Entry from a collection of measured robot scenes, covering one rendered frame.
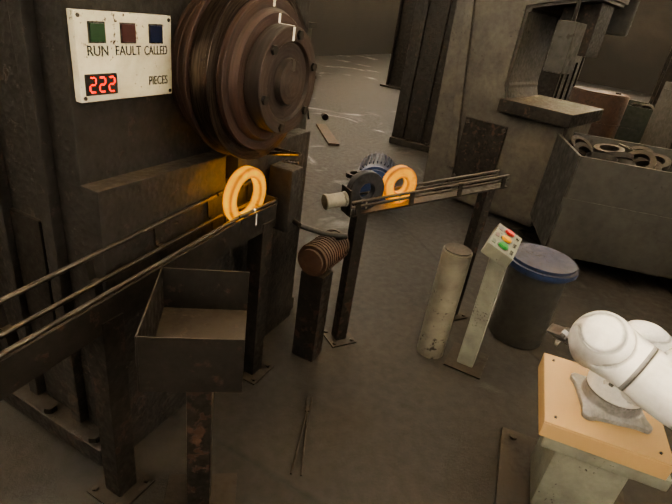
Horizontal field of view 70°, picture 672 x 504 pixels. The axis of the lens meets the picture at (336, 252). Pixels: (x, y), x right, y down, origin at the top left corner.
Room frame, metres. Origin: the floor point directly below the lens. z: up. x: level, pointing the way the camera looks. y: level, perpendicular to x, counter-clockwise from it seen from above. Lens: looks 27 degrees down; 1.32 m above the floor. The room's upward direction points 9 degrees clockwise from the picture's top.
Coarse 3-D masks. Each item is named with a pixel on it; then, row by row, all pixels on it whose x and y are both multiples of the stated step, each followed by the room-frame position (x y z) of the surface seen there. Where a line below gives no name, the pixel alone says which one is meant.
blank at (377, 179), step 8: (360, 176) 1.73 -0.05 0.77; (368, 176) 1.74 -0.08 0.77; (376, 176) 1.76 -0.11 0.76; (352, 184) 1.71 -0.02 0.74; (360, 184) 1.73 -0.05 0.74; (376, 184) 1.77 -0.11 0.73; (352, 192) 1.71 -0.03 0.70; (376, 192) 1.77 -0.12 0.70; (352, 200) 1.72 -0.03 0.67; (376, 200) 1.77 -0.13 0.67; (368, 208) 1.76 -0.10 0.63
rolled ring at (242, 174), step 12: (240, 168) 1.40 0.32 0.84; (252, 168) 1.41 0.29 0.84; (228, 180) 1.35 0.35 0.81; (240, 180) 1.36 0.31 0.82; (252, 180) 1.46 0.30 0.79; (264, 180) 1.47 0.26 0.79; (228, 192) 1.33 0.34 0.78; (264, 192) 1.48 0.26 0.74; (228, 204) 1.32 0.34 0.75; (252, 204) 1.45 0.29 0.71; (228, 216) 1.34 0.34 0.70
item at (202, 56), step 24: (216, 0) 1.28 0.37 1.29; (240, 0) 1.29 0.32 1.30; (288, 0) 1.48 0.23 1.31; (216, 24) 1.21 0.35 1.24; (192, 48) 1.22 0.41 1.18; (216, 48) 1.21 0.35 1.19; (192, 72) 1.21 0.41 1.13; (216, 72) 1.21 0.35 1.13; (192, 96) 1.21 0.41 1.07; (216, 96) 1.21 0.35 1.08; (216, 120) 1.21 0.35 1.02; (216, 144) 1.29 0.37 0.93
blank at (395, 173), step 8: (392, 168) 1.83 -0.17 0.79; (400, 168) 1.82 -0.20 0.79; (408, 168) 1.84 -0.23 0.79; (384, 176) 1.81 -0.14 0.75; (392, 176) 1.80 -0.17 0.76; (400, 176) 1.82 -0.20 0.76; (408, 176) 1.84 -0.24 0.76; (416, 176) 1.86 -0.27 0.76; (384, 184) 1.79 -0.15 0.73; (392, 184) 1.80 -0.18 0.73; (408, 184) 1.85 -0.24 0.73; (416, 184) 1.87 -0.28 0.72; (384, 192) 1.79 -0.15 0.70; (392, 192) 1.81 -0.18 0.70; (400, 192) 1.84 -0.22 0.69; (400, 200) 1.83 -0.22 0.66
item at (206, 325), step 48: (192, 288) 0.97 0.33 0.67; (240, 288) 0.99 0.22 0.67; (144, 336) 0.71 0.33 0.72; (192, 336) 0.88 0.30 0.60; (240, 336) 0.90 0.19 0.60; (144, 384) 0.71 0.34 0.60; (192, 384) 0.73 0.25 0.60; (240, 384) 0.74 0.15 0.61; (192, 432) 0.84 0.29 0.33; (192, 480) 0.84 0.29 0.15
